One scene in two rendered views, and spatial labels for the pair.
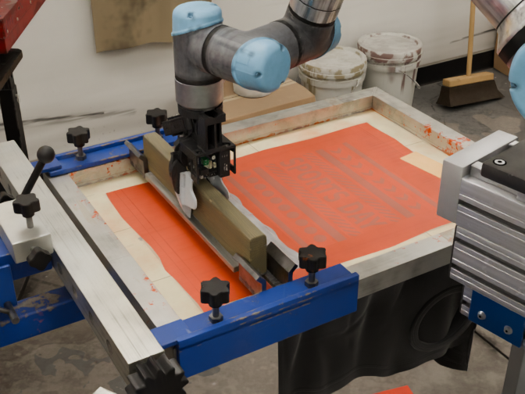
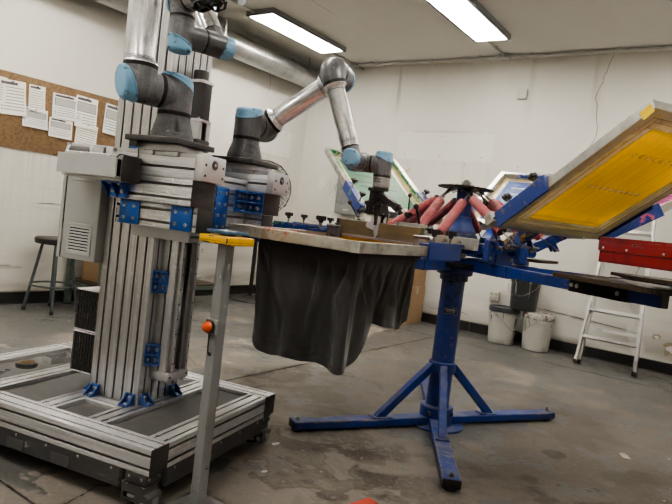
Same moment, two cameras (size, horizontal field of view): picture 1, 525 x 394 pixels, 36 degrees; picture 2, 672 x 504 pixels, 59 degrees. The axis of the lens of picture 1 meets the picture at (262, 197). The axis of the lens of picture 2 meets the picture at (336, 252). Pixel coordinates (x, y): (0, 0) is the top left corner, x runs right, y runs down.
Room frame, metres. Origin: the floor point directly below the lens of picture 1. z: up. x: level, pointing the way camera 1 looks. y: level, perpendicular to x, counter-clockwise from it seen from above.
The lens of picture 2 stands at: (3.42, -1.13, 1.05)
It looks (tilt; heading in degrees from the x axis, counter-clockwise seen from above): 3 degrees down; 155
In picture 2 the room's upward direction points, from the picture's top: 7 degrees clockwise
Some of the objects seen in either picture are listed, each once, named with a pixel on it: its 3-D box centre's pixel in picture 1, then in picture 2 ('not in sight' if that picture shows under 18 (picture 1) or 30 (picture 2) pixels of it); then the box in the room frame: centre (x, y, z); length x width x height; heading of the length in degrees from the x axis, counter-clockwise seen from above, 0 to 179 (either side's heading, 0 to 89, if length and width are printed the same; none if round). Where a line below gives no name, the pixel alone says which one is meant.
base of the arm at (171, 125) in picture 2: not in sight; (172, 126); (1.21, -0.79, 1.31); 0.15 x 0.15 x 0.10
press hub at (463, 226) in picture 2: not in sight; (450, 303); (0.76, 0.84, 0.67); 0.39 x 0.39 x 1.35
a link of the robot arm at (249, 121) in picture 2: not in sight; (249, 121); (0.87, -0.42, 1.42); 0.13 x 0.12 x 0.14; 138
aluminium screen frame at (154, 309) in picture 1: (300, 192); (351, 241); (1.29, -0.07, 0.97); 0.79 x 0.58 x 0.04; 120
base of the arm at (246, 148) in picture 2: not in sight; (245, 148); (0.88, -0.43, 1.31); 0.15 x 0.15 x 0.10
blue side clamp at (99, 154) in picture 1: (121, 160); (440, 251); (1.41, 0.28, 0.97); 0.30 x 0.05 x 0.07; 120
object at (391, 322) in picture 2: not in sight; (381, 309); (1.50, -0.01, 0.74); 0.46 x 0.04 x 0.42; 120
